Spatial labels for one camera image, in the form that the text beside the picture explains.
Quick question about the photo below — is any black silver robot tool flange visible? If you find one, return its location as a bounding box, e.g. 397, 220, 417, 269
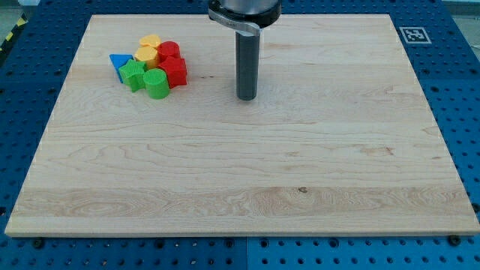
208, 0, 282, 36

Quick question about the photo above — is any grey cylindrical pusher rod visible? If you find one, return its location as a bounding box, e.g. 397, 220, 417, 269
235, 32, 260, 101

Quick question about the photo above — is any red star block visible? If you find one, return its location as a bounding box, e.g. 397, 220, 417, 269
158, 56, 188, 89

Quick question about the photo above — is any green star block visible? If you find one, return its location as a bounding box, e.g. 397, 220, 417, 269
118, 59, 146, 92

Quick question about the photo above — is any red cylinder block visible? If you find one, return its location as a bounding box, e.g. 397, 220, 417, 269
157, 41, 181, 62

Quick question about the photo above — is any yellow heart block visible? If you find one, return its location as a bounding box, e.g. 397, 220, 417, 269
139, 34, 162, 48

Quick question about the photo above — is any green cylinder block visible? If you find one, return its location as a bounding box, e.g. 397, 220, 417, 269
143, 68, 170, 99

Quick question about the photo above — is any yellow hexagon block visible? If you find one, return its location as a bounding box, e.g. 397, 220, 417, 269
134, 46, 159, 70

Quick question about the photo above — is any blue triangle block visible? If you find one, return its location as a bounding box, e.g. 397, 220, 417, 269
109, 54, 134, 83

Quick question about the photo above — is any wooden board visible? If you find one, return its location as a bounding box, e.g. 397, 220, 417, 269
5, 14, 479, 238

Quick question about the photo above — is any white fiducial marker tag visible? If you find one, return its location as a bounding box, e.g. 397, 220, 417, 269
400, 26, 431, 44

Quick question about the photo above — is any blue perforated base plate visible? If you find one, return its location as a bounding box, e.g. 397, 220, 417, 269
1, 0, 479, 269

